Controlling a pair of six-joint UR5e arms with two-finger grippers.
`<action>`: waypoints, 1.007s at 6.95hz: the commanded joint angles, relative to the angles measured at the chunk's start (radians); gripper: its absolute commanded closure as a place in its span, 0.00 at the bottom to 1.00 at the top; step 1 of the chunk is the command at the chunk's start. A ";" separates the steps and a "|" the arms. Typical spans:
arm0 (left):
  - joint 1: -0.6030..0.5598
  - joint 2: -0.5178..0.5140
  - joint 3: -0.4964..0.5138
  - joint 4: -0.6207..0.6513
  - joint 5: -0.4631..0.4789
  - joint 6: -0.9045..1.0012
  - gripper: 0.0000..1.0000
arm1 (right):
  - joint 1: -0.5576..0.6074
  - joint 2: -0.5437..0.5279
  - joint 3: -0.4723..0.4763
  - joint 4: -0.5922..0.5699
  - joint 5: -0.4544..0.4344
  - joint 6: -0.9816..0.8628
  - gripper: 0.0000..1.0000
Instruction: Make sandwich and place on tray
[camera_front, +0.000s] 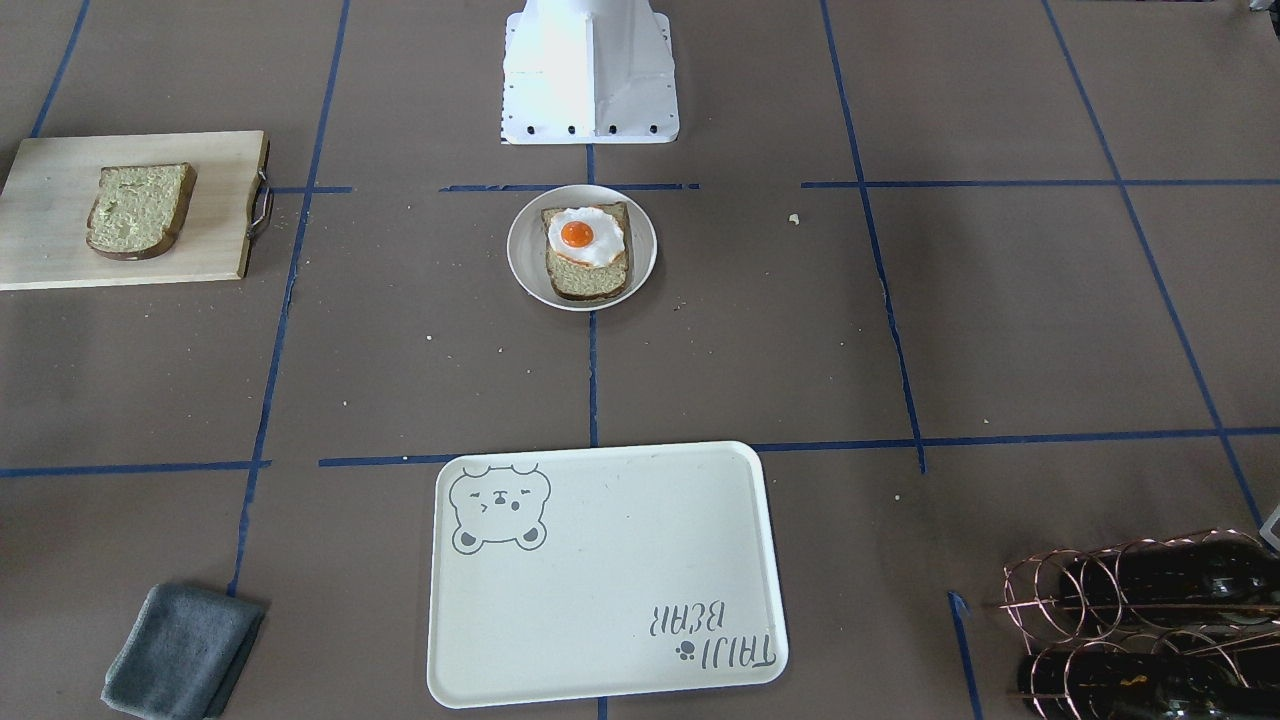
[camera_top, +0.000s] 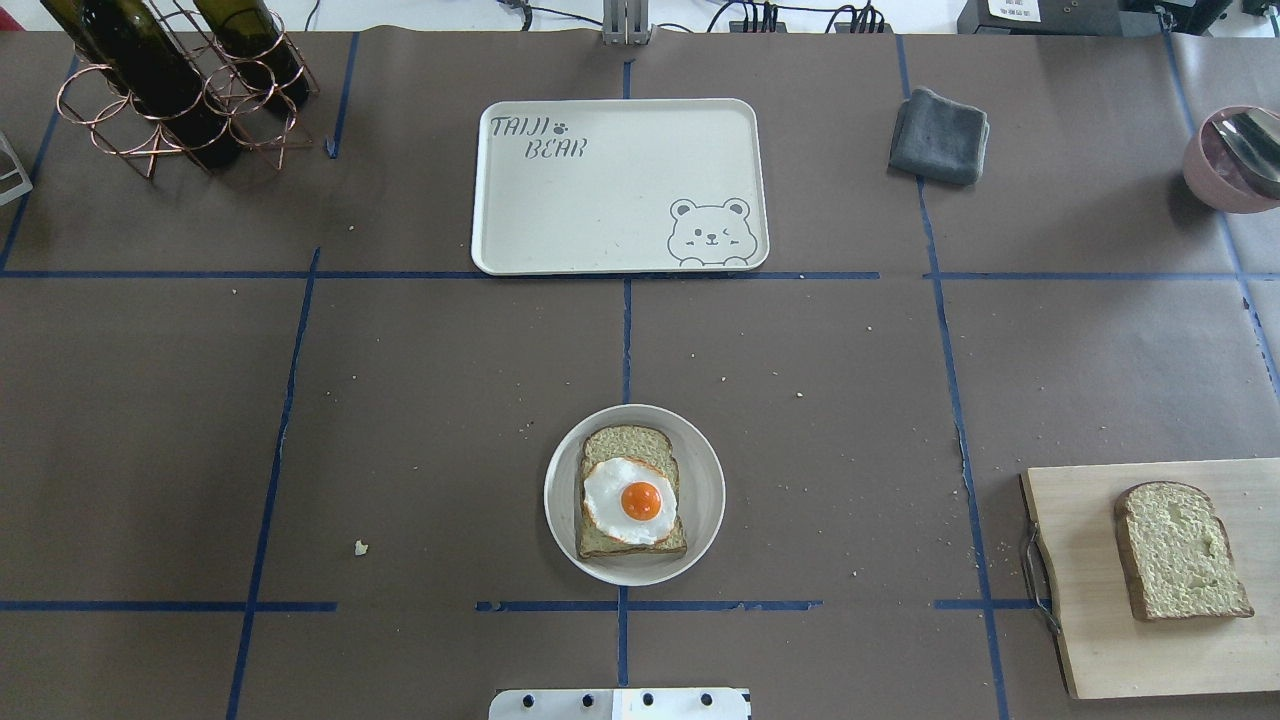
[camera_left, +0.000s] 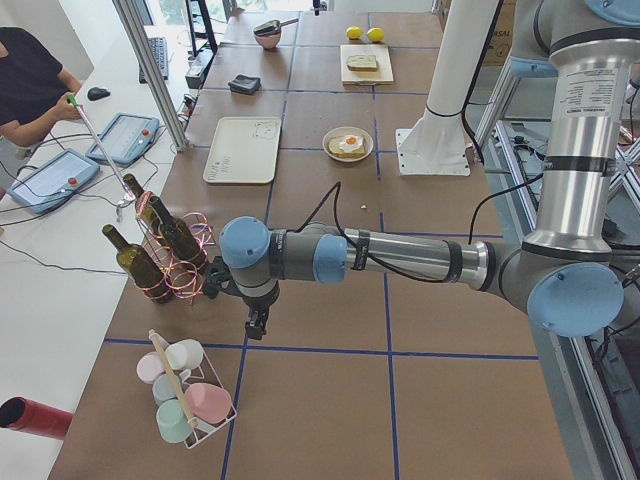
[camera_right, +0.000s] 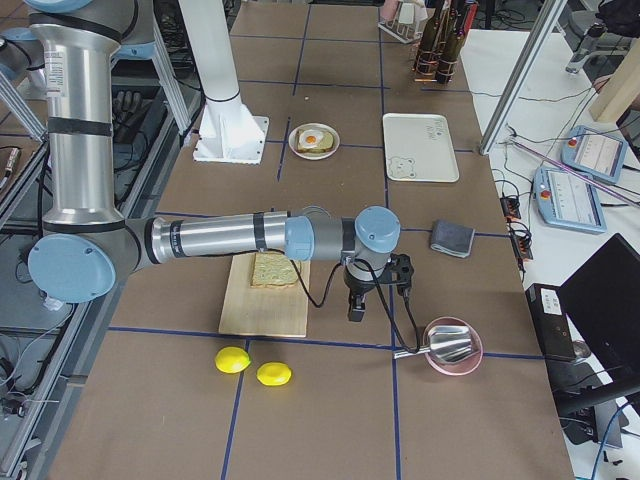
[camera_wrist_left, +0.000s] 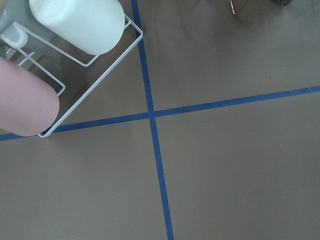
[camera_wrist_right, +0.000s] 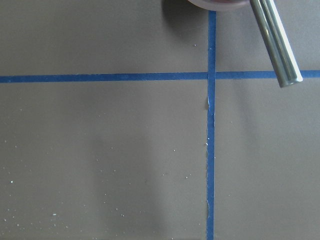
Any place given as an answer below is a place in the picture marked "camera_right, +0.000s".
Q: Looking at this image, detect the bread slice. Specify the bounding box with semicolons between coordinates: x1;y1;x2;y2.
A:
250;252;301;288
296;128;334;153

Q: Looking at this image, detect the blue teach pendant near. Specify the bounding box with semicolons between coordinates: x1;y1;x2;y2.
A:
533;167;607;234

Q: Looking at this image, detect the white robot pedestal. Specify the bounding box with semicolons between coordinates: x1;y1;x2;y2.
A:
179;0;269;165

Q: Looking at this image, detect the yellow lemon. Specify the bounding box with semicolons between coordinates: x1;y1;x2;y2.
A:
214;346;251;374
256;362;293;387

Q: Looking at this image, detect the black box device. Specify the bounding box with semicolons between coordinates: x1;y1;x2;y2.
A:
525;283;576;362

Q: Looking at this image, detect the white wire cup rack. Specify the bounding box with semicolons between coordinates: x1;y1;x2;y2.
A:
378;0;428;44

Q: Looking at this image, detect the yellow lemon left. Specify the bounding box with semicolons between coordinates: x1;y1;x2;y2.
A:
214;346;251;374

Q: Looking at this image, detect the yellow lemon right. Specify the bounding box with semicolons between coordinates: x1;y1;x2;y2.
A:
256;362;293;387

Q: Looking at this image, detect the cream bear tray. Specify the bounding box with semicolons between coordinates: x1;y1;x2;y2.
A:
382;113;459;183

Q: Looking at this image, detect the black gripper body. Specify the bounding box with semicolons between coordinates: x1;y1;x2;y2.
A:
344;261;385;302

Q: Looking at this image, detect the pink bowl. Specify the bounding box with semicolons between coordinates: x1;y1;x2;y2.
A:
423;317;484;376

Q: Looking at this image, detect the copper wire bottle rack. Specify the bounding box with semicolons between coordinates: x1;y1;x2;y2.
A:
413;44;462;84

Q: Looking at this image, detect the blue teach pendant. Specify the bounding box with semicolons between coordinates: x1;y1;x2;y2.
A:
533;167;607;234
561;125;626;185

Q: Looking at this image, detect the white round plate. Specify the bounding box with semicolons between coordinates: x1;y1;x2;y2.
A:
288;123;340;160

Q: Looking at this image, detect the aluminium frame post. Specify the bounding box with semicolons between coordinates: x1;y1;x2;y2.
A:
479;0;567;155

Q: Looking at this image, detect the black laptop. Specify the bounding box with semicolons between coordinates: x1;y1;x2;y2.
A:
554;233;639;416

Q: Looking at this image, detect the fried egg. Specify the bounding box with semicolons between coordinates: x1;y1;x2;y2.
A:
298;129;324;149

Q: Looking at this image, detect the long metal rod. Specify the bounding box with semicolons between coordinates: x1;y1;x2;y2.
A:
509;140;639;208

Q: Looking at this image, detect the wooden cutting board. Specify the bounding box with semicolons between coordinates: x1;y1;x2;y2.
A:
218;254;309;338

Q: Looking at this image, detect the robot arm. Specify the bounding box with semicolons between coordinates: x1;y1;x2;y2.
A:
27;1;400;321

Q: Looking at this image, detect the dark green wine bottle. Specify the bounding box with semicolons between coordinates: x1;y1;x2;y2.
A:
418;0;450;51

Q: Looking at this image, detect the grey folded cloth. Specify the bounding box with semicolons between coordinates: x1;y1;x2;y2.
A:
429;219;476;258

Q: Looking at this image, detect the metal scoop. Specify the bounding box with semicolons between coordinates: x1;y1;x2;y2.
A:
393;325;478;364

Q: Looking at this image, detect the blue teach pendant far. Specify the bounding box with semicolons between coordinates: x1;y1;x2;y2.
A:
561;125;626;185

